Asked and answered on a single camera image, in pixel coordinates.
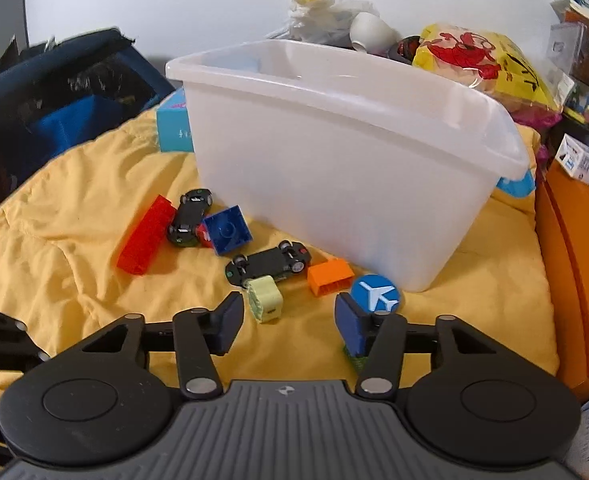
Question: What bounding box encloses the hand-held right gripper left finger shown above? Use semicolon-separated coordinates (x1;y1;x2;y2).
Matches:
49;291;245;401

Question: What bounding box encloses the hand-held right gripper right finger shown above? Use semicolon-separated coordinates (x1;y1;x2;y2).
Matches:
335;292;530;403

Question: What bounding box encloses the pale green toy block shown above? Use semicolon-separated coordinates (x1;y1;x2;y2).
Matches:
246;276;284;324

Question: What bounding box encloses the white plastic bin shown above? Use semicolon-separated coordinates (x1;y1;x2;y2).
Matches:
166;39;531;293

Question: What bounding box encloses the green toy brick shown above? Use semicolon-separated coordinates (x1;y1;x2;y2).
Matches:
343;344;371;372

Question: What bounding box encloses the blue round airplane sign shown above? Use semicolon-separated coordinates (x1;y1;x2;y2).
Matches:
351;275;400;313

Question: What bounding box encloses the orange toy brick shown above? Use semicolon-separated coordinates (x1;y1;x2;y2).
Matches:
307;258;356;295

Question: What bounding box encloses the black green toy car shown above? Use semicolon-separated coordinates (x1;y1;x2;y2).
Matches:
225;240;311;283

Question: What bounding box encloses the blue square toy brick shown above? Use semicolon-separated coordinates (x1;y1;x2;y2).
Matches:
202;205;253;257

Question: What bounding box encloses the red toy brick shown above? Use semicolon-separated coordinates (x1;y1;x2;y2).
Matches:
117;195;178;276

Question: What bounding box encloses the yellow cloth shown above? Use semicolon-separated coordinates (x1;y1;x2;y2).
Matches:
0;105;560;461

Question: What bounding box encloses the light blue pack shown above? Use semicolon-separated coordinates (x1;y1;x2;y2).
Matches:
495;170;538;199

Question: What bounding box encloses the orange box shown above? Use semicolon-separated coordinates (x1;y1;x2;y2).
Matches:
535;160;589;401

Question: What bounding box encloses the dark blue bag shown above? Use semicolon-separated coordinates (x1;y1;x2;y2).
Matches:
0;27;172;211

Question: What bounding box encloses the pink bag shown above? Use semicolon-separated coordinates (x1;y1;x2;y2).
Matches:
512;107;563;130

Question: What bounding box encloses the small white box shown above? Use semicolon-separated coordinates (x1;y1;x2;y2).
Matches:
555;134;589;188

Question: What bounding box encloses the white cup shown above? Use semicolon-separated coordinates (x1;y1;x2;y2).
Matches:
349;12;403;53

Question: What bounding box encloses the yellow red printed bag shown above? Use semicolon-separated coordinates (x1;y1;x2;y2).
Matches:
412;22;561;111

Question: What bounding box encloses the white plastic bag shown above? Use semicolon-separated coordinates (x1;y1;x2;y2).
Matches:
267;0;380;48

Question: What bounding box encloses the clear plastic container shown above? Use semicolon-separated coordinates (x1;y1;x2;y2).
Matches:
547;22;589;101

